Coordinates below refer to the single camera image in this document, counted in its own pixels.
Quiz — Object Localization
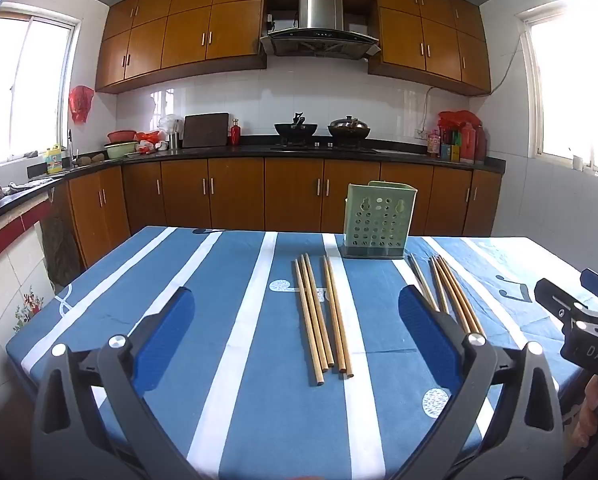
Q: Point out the window beside condiments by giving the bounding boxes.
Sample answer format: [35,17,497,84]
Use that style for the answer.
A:
[518,0,598,181]

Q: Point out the black kitchen countertop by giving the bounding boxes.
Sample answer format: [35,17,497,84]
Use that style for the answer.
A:
[0,135,507,221]

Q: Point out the black wok with lid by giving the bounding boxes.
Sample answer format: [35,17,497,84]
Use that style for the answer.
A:
[327,115,371,139]

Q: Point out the window beside sink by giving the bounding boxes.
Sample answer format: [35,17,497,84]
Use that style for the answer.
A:
[0,2,82,168]

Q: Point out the green basin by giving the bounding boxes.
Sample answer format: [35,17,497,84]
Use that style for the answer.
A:
[104,141,140,160]

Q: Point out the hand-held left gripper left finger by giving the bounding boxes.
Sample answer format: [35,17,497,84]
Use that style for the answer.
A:
[32,286,196,480]

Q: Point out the wooden kitchen cabinets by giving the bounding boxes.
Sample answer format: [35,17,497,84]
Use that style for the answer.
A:
[0,157,502,273]
[95,0,492,96]

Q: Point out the wooden upper kitchen cabinets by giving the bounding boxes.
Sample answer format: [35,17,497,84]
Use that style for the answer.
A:
[95,0,492,96]

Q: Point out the gas stove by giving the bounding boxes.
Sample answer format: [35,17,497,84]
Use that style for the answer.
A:
[270,141,377,154]

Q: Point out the red hanging plastic bag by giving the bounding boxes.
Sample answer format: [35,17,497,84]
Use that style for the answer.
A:
[68,85,95,124]

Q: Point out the row of condiment bottles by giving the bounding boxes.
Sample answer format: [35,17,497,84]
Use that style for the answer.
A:
[427,122,488,163]

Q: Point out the blue striped tablecloth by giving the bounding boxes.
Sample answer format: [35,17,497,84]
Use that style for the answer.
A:
[6,225,598,480]

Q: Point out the green perforated utensil holder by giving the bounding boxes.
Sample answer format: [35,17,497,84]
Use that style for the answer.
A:
[341,181,418,260]

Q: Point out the white wall cable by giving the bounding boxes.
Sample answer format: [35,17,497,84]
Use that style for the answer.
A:
[421,42,524,133]

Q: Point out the steel range hood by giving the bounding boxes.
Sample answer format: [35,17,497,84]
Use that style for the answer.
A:
[259,0,381,60]

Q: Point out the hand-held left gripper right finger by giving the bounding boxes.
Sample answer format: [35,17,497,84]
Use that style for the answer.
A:
[398,284,566,480]

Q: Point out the wooden lower kitchen cabinets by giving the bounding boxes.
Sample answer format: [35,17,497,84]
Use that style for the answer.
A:
[0,157,502,273]

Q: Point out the black open wok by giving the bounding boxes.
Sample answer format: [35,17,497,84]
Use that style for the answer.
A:
[274,112,318,140]

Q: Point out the dark sack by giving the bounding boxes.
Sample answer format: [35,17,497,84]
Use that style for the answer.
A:
[42,215,82,286]

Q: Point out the dark cutting board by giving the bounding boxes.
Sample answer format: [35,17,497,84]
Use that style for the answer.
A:
[182,112,230,149]

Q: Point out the person's right hand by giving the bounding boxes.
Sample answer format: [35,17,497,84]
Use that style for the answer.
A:
[576,375,598,456]

